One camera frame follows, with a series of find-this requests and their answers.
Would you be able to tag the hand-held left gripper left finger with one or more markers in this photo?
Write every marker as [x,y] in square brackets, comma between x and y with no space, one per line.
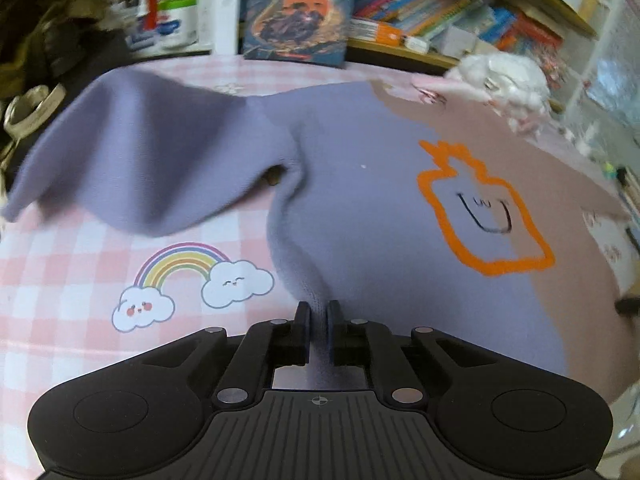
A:
[303,330]

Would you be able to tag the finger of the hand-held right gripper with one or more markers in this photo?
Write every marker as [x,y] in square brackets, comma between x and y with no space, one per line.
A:
[629,306]

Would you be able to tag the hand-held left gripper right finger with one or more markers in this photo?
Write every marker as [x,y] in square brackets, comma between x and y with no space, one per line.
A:
[331,327]

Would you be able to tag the purple and mauve sweater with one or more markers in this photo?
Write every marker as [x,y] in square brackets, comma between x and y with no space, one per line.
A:
[350,185]

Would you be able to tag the pink checkered printed mat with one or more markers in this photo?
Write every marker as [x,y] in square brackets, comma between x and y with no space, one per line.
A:
[75,285]

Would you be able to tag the white plush bag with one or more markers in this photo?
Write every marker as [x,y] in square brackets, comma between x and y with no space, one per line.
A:
[505,80]

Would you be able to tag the wooden bookshelf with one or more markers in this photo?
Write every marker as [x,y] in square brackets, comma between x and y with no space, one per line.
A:
[400,52]

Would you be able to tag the orange and white box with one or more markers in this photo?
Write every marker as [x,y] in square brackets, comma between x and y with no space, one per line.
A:
[385,34]

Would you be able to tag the fantasy novel book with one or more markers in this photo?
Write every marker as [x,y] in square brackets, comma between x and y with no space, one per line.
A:
[300,10]

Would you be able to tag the white tub with blue label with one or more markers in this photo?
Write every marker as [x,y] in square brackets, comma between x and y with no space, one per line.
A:
[170,27]

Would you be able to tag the row of colourful books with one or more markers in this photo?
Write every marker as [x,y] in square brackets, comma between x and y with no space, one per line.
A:
[425,0]

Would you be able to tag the red tassel charm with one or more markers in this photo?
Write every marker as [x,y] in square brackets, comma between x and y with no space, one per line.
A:
[152,0]

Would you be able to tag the olive green bag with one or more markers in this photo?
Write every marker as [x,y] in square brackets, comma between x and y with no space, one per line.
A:
[55,20]

